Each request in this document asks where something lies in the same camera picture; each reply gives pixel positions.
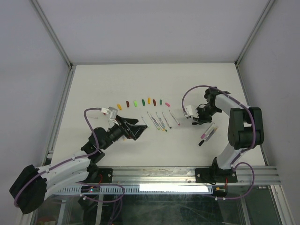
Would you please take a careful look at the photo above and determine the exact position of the pink cap marker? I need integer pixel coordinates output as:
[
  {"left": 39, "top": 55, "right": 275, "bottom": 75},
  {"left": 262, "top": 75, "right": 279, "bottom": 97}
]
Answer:
[{"left": 169, "top": 110, "right": 180, "bottom": 126}]

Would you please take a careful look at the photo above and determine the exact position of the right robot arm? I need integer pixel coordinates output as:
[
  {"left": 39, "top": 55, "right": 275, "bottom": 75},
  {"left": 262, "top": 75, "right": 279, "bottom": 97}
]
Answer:
[{"left": 192, "top": 87, "right": 264, "bottom": 181}]

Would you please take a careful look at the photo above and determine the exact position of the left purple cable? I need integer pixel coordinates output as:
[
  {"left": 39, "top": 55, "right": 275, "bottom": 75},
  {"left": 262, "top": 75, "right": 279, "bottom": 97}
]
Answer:
[{"left": 14, "top": 107, "right": 126, "bottom": 225}]

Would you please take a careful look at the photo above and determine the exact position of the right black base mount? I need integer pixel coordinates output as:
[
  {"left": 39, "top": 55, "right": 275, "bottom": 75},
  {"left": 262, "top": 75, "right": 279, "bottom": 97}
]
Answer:
[{"left": 195, "top": 157, "right": 238, "bottom": 185}]

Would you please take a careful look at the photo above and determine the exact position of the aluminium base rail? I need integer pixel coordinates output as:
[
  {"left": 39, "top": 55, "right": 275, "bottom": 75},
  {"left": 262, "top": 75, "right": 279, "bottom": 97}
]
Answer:
[{"left": 30, "top": 166, "right": 281, "bottom": 188}]

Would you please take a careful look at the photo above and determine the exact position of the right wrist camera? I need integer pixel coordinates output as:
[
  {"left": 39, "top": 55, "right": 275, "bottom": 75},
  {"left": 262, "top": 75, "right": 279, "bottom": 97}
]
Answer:
[{"left": 184, "top": 105, "right": 199, "bottom": 119}]

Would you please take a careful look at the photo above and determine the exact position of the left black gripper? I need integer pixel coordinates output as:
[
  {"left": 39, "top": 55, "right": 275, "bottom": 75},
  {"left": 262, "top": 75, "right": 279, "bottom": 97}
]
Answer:
[{"left": 101, "top": 115, "right": 147, "bottom": 150}]

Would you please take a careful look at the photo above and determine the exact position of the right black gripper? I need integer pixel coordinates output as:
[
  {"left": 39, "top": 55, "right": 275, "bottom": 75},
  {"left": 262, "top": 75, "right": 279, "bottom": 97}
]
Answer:
[{"left": 191, "top": 105, "right": 220, "bottom": 124}]

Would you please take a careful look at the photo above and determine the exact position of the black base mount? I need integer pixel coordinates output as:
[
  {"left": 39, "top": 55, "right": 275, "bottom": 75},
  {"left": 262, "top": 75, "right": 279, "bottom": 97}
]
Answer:
[
  {"left": 82, "top": 165, "right": 113, "bottom": 184},
  {"left": 195, "top": 157, "right": 238, "bottom": 185}
]

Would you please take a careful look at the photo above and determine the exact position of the light green cap marker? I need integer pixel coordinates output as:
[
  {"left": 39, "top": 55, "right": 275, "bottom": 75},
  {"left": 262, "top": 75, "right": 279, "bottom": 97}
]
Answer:
[{"left": 141, "top": 116, "right": 150, "bottom": 128}]

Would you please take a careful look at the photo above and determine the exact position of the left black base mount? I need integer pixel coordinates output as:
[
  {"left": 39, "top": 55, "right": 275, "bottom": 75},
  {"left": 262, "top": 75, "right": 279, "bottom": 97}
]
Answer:
[{"left": 82, "top": 165, "right": 113, "bottom": 184}]

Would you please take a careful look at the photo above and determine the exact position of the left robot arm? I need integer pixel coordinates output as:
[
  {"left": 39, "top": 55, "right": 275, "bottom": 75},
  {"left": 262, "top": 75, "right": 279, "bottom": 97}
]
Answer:
[{"left": 9, "top": 116, "right": 147, "bottom": 214}]

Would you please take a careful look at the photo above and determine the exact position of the magenta cap marker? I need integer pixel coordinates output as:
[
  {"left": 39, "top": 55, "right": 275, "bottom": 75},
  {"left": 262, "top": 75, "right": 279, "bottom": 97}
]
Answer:
[{"left": 201, "top": 122, "right": 215, "bottom": 139}]

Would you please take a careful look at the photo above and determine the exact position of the white slotted cable duct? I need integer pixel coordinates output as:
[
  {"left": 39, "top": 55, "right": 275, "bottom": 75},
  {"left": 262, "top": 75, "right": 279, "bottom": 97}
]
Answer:
[{"left": 55, "top": 184, "right": 213, "bottom": 195}]

